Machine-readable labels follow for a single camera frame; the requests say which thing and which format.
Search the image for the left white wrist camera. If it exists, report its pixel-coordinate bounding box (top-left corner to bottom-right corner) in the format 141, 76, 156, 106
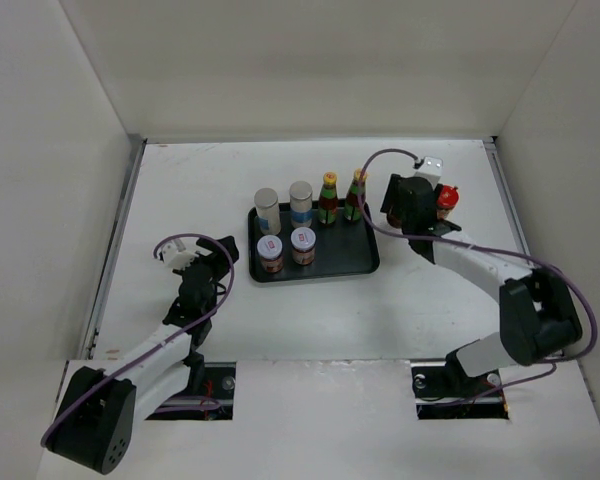
157, 239, 198, 272

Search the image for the black plastic tray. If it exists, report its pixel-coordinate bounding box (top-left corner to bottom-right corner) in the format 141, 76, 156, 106
247, 199, 380, 284

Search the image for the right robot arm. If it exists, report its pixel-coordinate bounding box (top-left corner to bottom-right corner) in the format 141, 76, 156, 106
381, 174, 582, 396

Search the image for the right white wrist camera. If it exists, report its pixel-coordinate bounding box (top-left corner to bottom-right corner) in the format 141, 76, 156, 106
414, 156, 444, 188

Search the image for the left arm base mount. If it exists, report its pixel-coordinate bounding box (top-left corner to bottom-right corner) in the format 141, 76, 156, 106
148, 363, 237, 421

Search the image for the green sauce bottle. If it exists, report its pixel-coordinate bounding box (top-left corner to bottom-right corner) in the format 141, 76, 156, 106
343, 168, 367, 223
318, 172, 338, 226

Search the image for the red lid jar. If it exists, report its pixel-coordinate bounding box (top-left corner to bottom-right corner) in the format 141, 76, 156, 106
386, 209, 402, 229
436, 185, 459, 220

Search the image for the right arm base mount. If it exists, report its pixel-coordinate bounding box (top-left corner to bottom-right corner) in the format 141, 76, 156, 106
411, 362, 509, 420

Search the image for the silver lid jar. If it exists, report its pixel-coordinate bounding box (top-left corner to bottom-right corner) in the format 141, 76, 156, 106
254, 188, 281, 235

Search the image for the white lid spice jar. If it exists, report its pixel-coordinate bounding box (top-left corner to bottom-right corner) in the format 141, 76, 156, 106
256, 235, 284, 273
290, 227, 316, 266

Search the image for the blue label jar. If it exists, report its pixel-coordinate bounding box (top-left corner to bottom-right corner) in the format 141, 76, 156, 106
289, 181, 313, 228

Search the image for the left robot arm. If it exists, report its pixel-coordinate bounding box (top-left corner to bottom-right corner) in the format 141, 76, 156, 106
40, 234, 239, 475

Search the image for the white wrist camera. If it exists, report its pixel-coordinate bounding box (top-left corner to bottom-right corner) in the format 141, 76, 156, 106
157, 239, 198, 272
414, 156, 444, 188

